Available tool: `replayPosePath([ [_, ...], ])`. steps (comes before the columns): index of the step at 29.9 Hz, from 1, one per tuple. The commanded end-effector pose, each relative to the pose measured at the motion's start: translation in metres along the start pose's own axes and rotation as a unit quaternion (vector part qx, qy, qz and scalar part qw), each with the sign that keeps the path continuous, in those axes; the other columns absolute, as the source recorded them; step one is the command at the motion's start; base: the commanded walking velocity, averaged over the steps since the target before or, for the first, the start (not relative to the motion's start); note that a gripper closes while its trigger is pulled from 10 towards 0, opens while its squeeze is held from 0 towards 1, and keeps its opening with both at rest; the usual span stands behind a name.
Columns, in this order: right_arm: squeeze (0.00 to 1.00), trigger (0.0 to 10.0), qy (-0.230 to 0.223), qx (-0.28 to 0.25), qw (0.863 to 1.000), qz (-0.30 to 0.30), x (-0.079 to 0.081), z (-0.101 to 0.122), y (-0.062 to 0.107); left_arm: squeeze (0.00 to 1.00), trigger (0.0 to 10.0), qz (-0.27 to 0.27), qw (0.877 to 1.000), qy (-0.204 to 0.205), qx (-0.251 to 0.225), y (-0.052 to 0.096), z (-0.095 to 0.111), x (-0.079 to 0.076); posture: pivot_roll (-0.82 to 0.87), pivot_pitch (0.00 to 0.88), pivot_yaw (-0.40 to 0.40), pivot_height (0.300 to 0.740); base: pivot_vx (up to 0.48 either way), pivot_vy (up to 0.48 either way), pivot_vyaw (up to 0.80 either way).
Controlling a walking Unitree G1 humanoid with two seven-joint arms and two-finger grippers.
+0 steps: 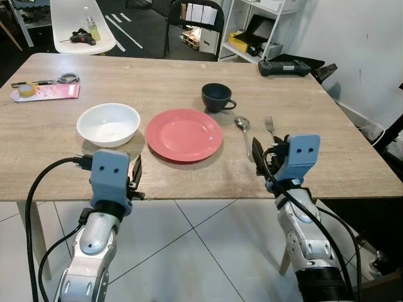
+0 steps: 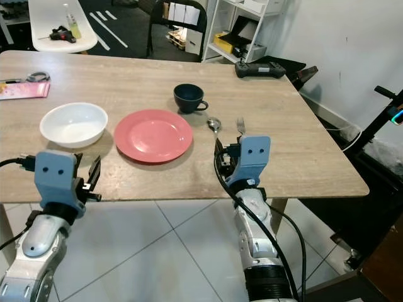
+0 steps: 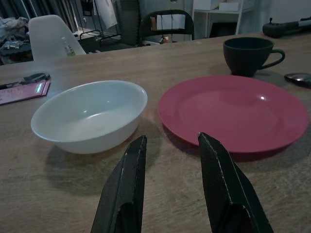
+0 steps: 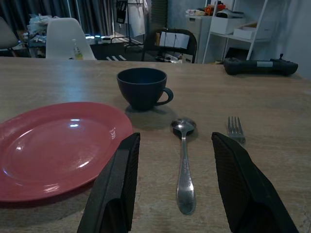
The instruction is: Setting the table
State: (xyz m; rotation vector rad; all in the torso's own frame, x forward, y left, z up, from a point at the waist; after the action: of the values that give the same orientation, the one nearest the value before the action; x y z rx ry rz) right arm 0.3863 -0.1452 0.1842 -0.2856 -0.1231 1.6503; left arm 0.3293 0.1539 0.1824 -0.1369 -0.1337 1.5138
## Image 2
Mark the white bowl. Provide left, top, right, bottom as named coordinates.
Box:
left=40, top=103, right=108, bottom=149

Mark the metal spoon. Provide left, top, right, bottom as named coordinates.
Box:
left=207, top=117, right=223, bottom=143

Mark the dark blue cup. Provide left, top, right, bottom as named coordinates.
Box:
left=173, top=84, right=208, bottom=115

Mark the pink plate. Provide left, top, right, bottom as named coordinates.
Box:
left=114, top=109, right=194, bottom=164

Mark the light wooden table leg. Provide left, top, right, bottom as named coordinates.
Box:
left=267, top=198, right=291, bottom=219

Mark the black handheld controller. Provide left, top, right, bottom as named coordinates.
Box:
left=234, top=60, right=286, bottom=79

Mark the pink flat packet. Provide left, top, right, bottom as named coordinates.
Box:
left=0, top=82, right=51, bottom=100

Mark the yellow box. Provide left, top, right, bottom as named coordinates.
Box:
left=213, top=33, right=238, bottom=54

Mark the black angular seat back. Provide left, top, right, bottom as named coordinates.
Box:
left=285, top=57, right=319, bottom=86

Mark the white shelf unit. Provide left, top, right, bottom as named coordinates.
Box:
left=201, top=0, right=288, bottom=64

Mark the black glue gun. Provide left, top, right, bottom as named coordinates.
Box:
left=39, top=26, right=77, bottom=42

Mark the small yellow-green bottle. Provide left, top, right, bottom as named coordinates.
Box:
left=64, top=5, right=82, bottom=38

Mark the white plastic chair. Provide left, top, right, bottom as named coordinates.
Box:
left=28, top=0, right=99, bottom=53

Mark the black stand with lit device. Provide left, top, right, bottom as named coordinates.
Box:
left=340, top=85, right=403, bottom=164

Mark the light grey right wrist camera mount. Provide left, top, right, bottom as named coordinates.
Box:
left=229, top=135, right=271, bottom=188

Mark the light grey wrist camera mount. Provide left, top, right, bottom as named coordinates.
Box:
left=34, top=150, right=84, bottom=211
left=229, top=135, right=271, bottom=188

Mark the light grey left wrist camera mount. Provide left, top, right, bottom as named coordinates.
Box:
left=34, top=150, right=84, bottom=211

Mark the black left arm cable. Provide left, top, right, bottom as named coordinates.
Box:
left=0, top=155, right=38, bottom=172

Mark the black frame chair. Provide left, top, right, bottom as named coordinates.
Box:
left=148, top=0, right=208, bottom=60

